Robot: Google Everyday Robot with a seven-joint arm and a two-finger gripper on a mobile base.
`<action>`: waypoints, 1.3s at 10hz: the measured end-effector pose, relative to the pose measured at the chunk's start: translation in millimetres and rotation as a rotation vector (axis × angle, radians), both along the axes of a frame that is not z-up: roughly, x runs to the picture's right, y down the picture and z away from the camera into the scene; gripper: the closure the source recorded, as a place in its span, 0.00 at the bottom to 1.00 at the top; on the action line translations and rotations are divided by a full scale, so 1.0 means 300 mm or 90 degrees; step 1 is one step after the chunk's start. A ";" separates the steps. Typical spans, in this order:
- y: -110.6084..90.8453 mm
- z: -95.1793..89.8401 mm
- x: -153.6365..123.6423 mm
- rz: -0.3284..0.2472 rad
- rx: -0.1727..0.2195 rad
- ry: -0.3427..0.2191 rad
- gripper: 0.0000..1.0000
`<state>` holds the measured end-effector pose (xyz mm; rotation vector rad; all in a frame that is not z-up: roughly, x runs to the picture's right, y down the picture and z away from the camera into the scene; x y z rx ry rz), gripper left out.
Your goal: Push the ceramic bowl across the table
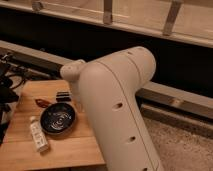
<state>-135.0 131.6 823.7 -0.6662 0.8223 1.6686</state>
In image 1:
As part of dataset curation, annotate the dark ceramic bowl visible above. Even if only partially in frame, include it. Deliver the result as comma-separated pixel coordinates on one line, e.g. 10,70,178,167
40,103,76,135

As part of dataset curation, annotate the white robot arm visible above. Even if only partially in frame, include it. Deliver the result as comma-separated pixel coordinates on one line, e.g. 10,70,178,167
60,46,164,171

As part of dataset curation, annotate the red brown small object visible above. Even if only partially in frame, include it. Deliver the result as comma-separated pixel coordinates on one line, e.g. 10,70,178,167
35,99,51,108

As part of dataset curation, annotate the white tube bottle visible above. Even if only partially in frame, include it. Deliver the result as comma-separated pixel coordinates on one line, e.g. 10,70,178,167
30,116,49,153

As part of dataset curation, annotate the round metal knob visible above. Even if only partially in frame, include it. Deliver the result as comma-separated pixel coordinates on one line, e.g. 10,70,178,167
31,0,43,11

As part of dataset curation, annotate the metal window bracket left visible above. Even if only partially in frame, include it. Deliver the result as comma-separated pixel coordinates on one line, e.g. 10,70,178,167
103,0,113,24

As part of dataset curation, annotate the metal window bracket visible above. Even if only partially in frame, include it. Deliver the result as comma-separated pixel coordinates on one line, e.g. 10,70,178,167
162,0,183,36
103,0,113,24

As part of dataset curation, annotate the black equipment with cables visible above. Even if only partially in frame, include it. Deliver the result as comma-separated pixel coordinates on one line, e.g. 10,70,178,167
0,53,24,145

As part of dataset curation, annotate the metal window bracket right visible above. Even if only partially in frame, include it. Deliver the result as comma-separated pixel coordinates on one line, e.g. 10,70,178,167
162,0,183,36

